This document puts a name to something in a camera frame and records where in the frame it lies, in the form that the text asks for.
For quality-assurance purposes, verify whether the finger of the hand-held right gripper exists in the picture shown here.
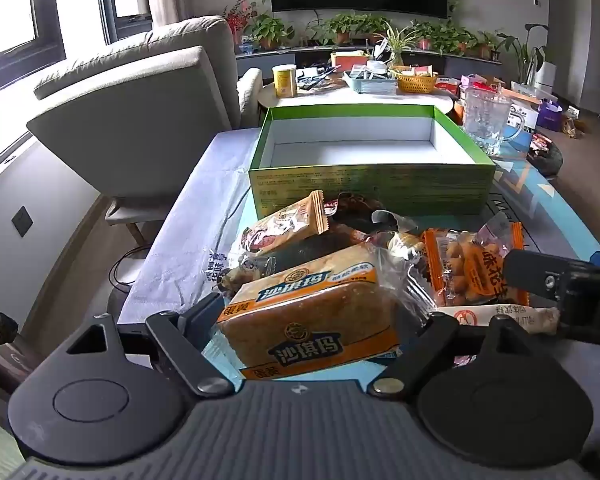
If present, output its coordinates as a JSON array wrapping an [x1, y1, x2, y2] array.
[[554, 311, 600, 349], [502, 249, 600, 313]]

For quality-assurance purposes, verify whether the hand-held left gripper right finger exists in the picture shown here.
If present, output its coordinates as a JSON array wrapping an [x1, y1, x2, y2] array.
[[369, 311, 531, 402]]

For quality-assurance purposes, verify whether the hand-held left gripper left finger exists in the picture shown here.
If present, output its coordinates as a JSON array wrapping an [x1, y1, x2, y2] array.
[[66, 291, 235, 400]]

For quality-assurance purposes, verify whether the long white snack packet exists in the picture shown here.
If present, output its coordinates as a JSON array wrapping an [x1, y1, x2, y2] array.
[[437, 304, 563, 338]]

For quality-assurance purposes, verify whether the clear packet of brown snacks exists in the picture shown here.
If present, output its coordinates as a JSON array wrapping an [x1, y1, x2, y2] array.
[[215, 252, 276, 297]]

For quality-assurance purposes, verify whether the orange peanut packet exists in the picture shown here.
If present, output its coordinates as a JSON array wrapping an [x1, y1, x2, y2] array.
[[422, 221, 528, 307]]

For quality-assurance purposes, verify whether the large orange cake packet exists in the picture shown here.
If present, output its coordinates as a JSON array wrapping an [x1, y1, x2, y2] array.
[[216, 244, 433, 380]]

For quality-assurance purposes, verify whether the green cardboard box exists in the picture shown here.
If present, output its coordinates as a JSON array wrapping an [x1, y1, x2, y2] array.
[[248, 104, 497, 217]]

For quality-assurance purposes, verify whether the teal printed table mat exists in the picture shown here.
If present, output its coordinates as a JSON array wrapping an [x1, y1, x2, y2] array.
[[202, 130, 600, 381]]

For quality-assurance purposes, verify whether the clear wrapped beige snack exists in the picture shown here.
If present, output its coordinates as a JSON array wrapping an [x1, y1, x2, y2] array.
[[370, 210, 427, 263]]

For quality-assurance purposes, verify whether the white tablecloth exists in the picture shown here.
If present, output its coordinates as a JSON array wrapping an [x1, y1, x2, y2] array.
[[117, 130, 261, 326]]

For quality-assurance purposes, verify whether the dark round bag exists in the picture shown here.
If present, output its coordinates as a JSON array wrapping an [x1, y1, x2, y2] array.
[[527, 132, 563, 176]]

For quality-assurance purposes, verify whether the tan brown snack packet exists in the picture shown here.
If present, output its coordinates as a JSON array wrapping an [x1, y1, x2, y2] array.
[[241, 190, 329, 256]]

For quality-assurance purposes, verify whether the dark brown snack packet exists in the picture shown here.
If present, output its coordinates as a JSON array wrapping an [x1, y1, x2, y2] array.
[[324, 192, 381, 241]]

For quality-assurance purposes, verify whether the white carton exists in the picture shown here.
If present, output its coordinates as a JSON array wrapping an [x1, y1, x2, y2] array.
[[510, 100, 538, 133]]

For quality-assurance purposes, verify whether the clear glass mug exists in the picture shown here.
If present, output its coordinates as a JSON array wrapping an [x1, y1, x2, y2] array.
[[462, 87, 526, 157]]

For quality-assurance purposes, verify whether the dark brown object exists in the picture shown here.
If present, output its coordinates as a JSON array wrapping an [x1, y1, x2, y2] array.
[[0, 302, 46, 396]]

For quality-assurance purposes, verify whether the white air purifier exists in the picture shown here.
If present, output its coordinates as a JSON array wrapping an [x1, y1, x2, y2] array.
[[535, 62, 556, 93]]

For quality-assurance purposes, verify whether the pile of colourful bags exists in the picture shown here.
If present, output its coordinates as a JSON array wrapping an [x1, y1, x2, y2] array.
[[435, 72, 536, 111]]

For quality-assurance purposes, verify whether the large-leaf floor plant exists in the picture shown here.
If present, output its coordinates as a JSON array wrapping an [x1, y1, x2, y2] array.
[[497, 22, 548, 86]]

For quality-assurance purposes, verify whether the grey armchair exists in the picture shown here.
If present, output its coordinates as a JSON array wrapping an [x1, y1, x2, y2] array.
[[26, 16, 264, 247]]

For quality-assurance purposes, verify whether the wicker basket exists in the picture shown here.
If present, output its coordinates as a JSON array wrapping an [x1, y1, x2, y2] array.
[[395, 71, 438, 94]]

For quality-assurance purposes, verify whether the blue-grey plastic tray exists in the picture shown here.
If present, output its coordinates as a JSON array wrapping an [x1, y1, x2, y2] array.
[[343, 69, 398, 96]]

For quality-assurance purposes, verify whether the row of green potted plants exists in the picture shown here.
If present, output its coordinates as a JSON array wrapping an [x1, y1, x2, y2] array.
[[412, 20, 501, 58]]

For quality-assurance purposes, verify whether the yellow can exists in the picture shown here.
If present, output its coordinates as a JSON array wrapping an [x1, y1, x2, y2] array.
[[272, 65, 299, 98]]

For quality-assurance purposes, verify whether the round white table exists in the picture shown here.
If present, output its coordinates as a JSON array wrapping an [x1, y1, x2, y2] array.
[[257, 67, 456, 128]]

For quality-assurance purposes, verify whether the spider plant in vase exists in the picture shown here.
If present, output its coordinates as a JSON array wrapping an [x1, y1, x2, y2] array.
[[375, 22, 426, 68]]

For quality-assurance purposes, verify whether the orange tissue box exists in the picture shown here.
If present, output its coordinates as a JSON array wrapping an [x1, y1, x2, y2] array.
[[331, 51, 371, 68]]

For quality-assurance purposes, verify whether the green potted plant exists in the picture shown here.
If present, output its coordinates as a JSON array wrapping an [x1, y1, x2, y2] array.
[[325, 12, 391, 46], [250, 14, 293, 51]]

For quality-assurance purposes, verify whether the red flower plant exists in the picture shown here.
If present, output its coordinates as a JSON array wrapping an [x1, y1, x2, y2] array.
[[224, 0, 253, 46]]

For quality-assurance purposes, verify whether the black floor cable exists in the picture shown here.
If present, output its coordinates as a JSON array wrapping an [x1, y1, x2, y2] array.
[[109, 245, 146, 291]]

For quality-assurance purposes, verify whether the black wall socket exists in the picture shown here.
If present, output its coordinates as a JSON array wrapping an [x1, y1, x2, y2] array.
[[11, 205, 35, 238]]

